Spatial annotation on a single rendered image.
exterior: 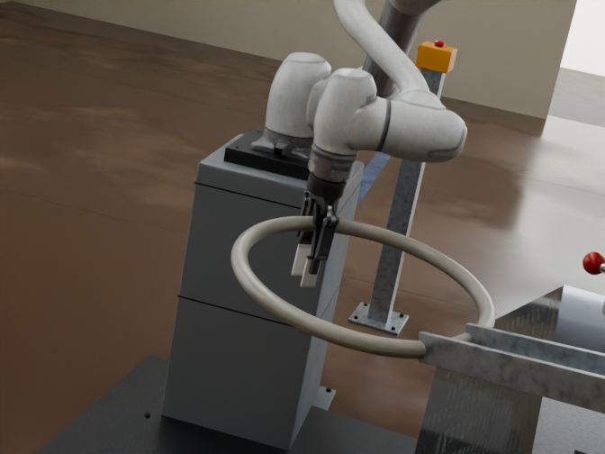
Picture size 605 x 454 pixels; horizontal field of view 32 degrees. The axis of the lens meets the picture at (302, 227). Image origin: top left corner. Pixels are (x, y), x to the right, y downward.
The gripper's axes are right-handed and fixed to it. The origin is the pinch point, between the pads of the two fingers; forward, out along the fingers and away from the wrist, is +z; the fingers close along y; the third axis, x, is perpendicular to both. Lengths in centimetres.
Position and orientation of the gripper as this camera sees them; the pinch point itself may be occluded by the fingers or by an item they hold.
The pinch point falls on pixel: (305, 267)
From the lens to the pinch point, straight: 211.7
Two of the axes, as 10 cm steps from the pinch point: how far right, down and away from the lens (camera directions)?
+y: 3.5, 4.3, -8.3
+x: 9.1, 0.5, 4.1
